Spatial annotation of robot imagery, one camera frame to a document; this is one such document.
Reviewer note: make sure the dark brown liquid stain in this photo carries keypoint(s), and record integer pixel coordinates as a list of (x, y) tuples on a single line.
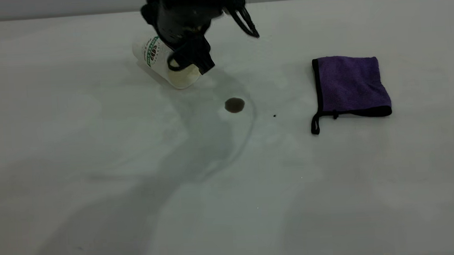
[(234, 105)]

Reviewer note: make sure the purple cloth with black trim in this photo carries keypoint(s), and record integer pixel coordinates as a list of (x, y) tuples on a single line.
[(349, 84)]

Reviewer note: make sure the white paper cup green print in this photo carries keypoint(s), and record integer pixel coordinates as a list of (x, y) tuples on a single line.
[(150, 55)]

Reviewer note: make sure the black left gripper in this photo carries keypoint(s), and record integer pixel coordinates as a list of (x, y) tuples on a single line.
[(184, 13)]

